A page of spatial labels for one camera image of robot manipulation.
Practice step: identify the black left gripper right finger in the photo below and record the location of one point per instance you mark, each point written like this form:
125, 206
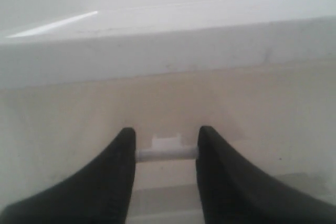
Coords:
233, 190

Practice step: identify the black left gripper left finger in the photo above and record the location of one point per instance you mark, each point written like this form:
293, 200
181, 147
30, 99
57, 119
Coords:
100, 192

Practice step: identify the clear drawer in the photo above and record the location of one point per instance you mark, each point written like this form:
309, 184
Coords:
279, 117

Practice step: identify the white plastic drawer cabinet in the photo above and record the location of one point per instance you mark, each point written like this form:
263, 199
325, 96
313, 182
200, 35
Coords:
208, 35

